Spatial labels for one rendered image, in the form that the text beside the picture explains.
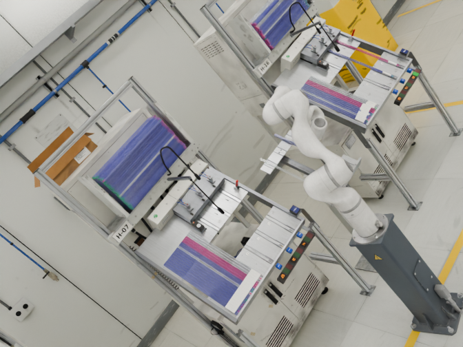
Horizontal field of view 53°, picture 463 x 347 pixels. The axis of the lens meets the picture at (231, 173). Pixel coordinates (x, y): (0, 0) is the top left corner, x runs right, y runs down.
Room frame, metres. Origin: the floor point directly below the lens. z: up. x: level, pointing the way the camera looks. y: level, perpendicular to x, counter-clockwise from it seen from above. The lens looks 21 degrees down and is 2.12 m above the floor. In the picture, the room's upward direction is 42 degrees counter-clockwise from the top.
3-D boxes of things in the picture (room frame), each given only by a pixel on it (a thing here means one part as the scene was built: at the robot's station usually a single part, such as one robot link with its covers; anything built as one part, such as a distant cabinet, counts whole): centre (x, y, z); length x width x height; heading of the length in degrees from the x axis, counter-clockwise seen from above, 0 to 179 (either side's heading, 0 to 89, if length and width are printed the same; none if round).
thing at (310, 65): (3.18, -0.96, 0.65); 1.01 x 0.73 x 1.29; 24
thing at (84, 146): (2.89, 0.56, 1.82); 0.68 x 0.30 x 0.20; 114
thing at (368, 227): (1.87, -0.32, 0.79); 0.19 x 0.19 x 0.18
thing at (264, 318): (2.75, 0.45, 0.31); 0.70 x 0.65 x 0.62; 114
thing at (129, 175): (2.66, 0.34, 1.52); 0.51 x 0.13 x 0.27; 114
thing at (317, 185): (1.88, -0.28, 1.00); 0.19 x 0.12 x 0.24; 68
